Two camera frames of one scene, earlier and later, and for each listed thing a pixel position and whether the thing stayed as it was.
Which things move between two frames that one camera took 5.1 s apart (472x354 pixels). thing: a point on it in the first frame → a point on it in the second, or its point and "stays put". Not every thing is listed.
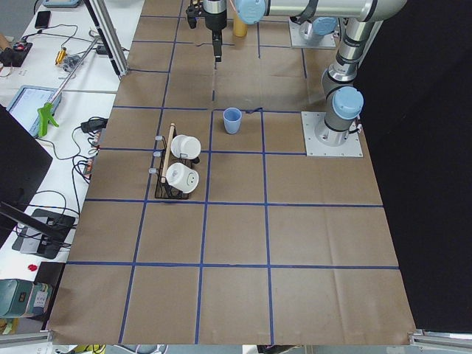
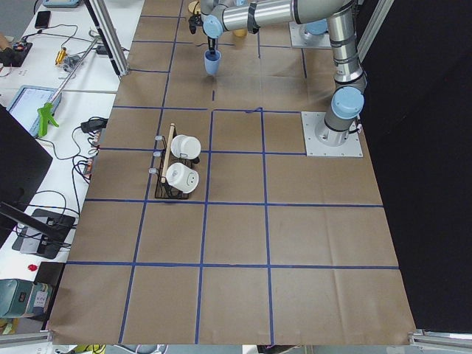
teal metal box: (23, 299) stays put
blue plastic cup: (232, 118) → (212, 61)
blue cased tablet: (26, 103) stays put
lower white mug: (181, 177) stays put
